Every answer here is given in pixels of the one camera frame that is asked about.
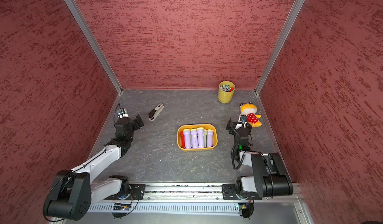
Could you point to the green flashlight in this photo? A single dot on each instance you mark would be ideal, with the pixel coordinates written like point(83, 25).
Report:
point(205, 138)

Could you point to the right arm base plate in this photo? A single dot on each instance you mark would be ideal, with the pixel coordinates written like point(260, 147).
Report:
point(234, 192)

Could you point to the grey white stapler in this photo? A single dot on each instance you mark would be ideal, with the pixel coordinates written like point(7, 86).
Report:
point(155, 112)

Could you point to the yellow-green pen cup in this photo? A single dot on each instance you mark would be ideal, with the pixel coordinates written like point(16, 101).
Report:
point(225, 91)

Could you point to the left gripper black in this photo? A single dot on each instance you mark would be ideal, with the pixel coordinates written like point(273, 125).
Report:
point(137, 126)

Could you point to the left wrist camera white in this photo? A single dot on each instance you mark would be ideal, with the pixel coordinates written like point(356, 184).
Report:
point(122, 113)

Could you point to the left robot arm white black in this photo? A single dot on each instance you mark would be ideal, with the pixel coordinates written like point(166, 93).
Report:
point(74, 191)

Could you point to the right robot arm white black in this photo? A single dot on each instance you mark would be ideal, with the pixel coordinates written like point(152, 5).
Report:
point(269, 177)

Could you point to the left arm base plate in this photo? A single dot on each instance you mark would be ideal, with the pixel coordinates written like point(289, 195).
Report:
point(136, 193)

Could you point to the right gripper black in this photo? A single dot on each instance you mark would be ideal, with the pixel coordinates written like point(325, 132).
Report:
point(232, 126)

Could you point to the purple flashlight top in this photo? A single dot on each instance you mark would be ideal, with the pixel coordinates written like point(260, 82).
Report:
point(200, 136)

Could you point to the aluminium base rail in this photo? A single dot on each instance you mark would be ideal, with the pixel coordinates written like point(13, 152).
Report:
point(199, 199)

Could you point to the orange plush toy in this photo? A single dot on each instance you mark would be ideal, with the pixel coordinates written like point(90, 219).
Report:
point(248, 114)

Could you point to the purple flashlight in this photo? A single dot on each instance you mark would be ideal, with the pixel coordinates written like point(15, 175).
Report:
point(187, 138)
point(194, 138)
point(200, 136)
point(209, 139)

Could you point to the yellow plastic storage tray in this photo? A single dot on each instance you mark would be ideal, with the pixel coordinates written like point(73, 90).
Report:
point(192, 126)

